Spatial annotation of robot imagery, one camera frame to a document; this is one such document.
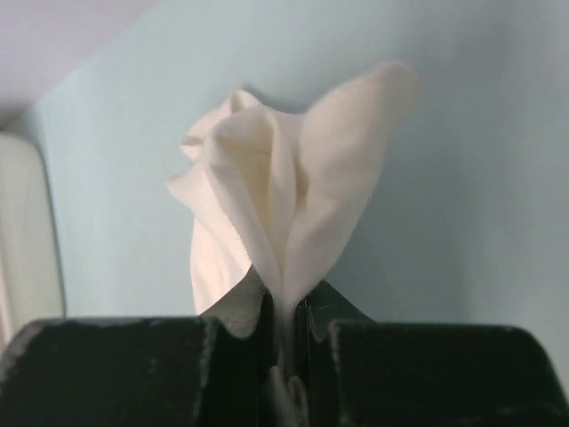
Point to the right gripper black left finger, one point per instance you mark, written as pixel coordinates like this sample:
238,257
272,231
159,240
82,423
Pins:
205,370

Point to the white plastic bin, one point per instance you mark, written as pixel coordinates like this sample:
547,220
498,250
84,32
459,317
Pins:
31,286

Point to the white t-shirt with robot print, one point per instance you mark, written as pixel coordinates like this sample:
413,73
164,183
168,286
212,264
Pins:
281,194

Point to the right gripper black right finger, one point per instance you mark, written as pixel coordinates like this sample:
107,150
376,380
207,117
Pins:
360,372

